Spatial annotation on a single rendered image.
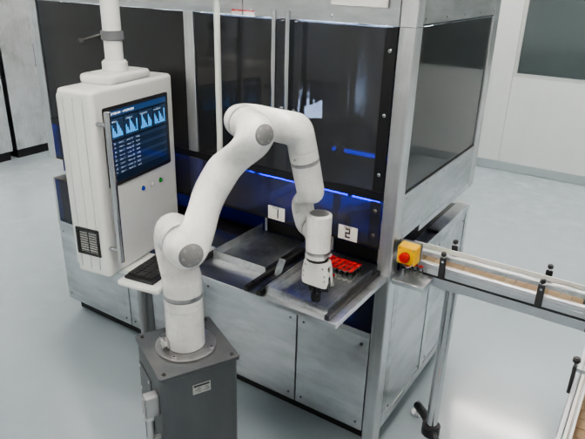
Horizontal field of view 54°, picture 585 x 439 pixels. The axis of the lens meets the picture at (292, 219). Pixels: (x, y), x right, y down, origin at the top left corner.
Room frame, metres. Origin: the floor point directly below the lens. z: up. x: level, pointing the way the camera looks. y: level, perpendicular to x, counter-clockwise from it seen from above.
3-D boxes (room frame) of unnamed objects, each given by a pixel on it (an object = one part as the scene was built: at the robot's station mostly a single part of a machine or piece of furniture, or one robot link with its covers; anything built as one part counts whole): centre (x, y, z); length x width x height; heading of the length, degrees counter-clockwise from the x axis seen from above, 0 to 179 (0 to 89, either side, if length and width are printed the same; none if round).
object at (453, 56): (2.40, -0.64, 1.51); 0.85 x 0.01 x 0.59; 148
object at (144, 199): (2.31, 0.71, 1.19); 0.50 x 0.19 x 0.78; 157
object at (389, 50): (2.02, -0.31, 1.40); 0.04 x 0.01 x 0.80; 58
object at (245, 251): (2.19, 0.12, 0.90); 0.34 x 0.26 x 0.04; 148
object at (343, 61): (2.13, -0.16, 1.51); 0.43 x 0.01 x 0.59; 58
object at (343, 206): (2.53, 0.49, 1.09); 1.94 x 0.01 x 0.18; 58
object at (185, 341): (1.53, 0.33, 0.95); 0.19 x 0.19 x 0.18
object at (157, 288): (2.22, 0.56, 0.79); 0.45 x 0.28 x 0.03; 157
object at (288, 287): (1.91, -0.11, 0.90); 0.34 x 0.26 x 0.04; 147
